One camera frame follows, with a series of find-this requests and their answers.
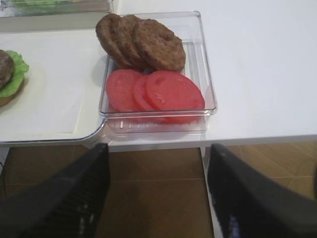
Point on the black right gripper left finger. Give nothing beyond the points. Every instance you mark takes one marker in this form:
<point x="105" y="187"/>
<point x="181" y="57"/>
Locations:
<point x="66" y="205"/>

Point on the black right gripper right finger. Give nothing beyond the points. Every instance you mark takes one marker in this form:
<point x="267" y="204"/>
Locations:
<point x="248" y="204"/>

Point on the clear lettuce cheese container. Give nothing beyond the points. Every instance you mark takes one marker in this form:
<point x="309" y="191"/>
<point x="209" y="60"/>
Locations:
<point x="57" y="10"/>

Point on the white metal serving tray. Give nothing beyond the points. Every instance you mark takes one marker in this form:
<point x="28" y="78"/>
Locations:
<point x="54" y="99"/>

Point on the white paper tray liner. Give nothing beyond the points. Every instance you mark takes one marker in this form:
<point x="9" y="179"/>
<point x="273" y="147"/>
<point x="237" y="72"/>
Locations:
<point x="49" y="81"/>

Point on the bottom burger bun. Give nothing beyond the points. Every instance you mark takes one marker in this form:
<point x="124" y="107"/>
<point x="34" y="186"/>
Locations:
<point x="5" y="100"/>

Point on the right tomato slice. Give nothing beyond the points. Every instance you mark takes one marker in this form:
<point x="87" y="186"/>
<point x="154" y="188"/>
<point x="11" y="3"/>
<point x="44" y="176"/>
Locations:
<point x="172" y="91"/>

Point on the tomato slice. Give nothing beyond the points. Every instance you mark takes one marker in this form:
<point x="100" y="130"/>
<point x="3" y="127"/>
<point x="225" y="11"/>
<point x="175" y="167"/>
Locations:
<point x="140" y="95"/>
<point x="119" y="89"/>
<point x="172" y="91"/>

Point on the left tomato slice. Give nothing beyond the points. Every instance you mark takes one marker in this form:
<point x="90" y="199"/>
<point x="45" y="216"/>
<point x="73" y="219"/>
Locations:
<point x="119" y="89"/>

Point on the middle tomato slice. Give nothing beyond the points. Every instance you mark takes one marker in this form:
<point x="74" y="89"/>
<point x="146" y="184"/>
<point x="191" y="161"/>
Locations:
<point x="140" y="95"/>

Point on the green lettuce leaf on burger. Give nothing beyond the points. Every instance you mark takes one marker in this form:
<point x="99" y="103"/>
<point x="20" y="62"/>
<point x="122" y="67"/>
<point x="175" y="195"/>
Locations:
<point x="19" y="71"/>

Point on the clear patty tomato container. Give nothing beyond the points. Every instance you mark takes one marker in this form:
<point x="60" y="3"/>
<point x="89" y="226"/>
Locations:
<point x="189" y="28"/>

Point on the brown patty on burger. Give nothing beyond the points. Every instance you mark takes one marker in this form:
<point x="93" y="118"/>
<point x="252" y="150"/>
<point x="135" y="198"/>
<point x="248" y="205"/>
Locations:
<point x="6" y="68"/>

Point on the right brown patty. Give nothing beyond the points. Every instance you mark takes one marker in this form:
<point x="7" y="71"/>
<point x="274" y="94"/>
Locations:
<point x="159" y="46"/>

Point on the left brown patty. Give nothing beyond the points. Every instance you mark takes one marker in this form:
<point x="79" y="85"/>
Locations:
<point x="108" y="40"/>

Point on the middle brown patty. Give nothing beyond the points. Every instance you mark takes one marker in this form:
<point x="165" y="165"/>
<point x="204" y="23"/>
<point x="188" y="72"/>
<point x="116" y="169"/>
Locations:
<point x="124" y="29"/>

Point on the green lettuce in container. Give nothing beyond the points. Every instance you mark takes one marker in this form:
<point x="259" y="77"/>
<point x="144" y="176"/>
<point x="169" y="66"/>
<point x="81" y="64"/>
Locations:
<point x="49" y="3"/>

